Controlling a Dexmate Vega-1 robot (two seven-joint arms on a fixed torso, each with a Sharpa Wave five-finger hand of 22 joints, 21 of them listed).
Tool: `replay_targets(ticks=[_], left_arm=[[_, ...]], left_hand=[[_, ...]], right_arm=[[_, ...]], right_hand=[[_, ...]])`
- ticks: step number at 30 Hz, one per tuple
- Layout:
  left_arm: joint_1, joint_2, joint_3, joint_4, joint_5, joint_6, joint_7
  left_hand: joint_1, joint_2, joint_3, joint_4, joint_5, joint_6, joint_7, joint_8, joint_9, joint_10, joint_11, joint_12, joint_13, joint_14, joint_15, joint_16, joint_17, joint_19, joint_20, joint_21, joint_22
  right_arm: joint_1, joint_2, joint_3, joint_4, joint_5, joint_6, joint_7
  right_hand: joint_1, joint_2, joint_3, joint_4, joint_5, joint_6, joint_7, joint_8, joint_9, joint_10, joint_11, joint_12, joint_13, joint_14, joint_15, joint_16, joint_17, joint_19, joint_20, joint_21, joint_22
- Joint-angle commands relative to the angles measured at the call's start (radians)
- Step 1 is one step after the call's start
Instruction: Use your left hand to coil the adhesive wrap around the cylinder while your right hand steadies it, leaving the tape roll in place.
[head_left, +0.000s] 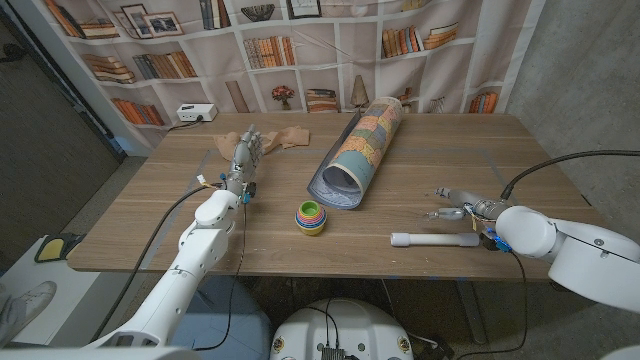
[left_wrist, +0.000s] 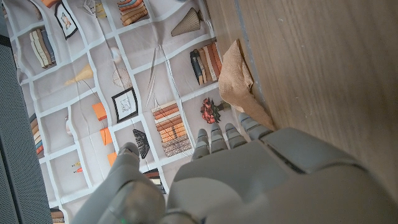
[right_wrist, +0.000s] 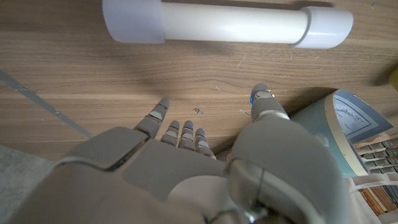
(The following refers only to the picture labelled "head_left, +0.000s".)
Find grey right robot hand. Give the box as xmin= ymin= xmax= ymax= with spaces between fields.
xmin=425 ymin=187 xmax=509 ymax=224

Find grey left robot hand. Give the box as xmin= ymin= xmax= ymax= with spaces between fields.
xmin=223 ymin=124 xmax=264 ymax=199

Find white plastic cylinder pipe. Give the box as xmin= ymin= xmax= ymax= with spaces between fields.
xmin=390 ymin=232 xmax=481 ymax=248

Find white power strip box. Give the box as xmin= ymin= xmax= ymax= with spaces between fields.
xmin=176 ymin=103 xmax=219 ymax=123

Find colourful stacking cups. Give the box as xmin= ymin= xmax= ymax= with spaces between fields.
xmin=294 ymin=200 xmax=328 ymax=237

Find grey table leg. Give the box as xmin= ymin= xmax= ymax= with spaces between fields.
xmin=457 ymin=279 xmax=489 ymax=345

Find rolled colourful map poster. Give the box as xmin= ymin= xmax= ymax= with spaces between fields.
xmin=306 ymin=96 xmax=404 ymax=210

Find printed bookshelf backdrop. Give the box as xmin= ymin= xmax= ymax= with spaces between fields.
xmin=9 ymin=0 xmax=546 ymax=156

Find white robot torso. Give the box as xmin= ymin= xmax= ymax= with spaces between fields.
xmin=269 ymin=298 xmax=414 ymax=360

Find dark perforated panel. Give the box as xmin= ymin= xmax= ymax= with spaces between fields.
xmin=0 ymin=9 xmax=126 ymax=251

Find yellow and black pad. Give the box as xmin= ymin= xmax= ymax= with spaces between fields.
xmin=33 ymin=233 xmax=86 ymax=264

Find white floor platform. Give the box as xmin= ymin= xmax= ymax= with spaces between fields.
xmin=0 ymin=237 xmax=101 ymax=346

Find white sneaker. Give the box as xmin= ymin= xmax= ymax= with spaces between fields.
xmin=0 ymin=280 xmax=58 ymax=347

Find black power strip cable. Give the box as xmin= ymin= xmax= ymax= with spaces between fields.
xmin=167 ymin=115 xmax=205 ymax=133

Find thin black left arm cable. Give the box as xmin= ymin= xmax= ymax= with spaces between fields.
xmin=192 ymin=202 xmax=247 ymax=351

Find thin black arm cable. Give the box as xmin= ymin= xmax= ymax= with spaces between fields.
xmin=455 ymin=248 xmax=529 ymax=360
xmin=192 ymin=202 xmax=247 ymax=351

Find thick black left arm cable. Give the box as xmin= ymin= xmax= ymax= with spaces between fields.
xmin=89 ymin=184 xmax=221 ymax=344

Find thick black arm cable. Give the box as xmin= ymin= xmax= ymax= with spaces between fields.
xmin=89 ymin=184 xmax=221 ymax=344
xmin=500 ymin=149 xmax=640 ymax=201

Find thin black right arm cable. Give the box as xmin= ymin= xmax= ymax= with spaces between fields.
xmin=455 ymin=248 xmax=529 ymax=360

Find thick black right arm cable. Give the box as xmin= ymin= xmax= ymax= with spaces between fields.
xmin=500 ymin=149 xmax=640 ymax=201

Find black cable on torso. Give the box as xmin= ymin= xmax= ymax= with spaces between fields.
xmin=298 ymin=298 xmax=341 ymax=349

